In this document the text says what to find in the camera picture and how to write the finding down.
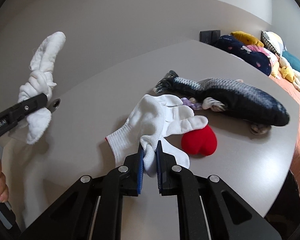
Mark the small purple toy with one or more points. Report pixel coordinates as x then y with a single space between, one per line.
191 103

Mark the checkered white pillow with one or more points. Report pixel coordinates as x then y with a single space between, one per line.
273 42

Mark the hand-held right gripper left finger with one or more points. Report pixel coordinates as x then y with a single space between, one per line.
140 166

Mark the blue cushion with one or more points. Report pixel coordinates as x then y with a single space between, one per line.
298 63

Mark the navy patterned pillow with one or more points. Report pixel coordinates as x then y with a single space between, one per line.
242 52

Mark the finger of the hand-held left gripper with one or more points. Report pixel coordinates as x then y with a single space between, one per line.
27 106

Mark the black wall box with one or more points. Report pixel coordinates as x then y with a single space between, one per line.
209 36

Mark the small yellow duck plush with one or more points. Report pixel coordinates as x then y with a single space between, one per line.
287 73

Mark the dark fish plush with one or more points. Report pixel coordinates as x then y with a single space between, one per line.
240 97

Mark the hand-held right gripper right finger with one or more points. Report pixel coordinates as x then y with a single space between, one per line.
160 166

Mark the yellow plush toy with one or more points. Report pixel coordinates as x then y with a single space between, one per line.
246 38

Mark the white towel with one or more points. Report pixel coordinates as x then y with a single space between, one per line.
47 52

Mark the red heart plush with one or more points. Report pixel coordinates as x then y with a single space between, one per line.
200 140

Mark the white knit glove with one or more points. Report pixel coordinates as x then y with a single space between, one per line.
150 117

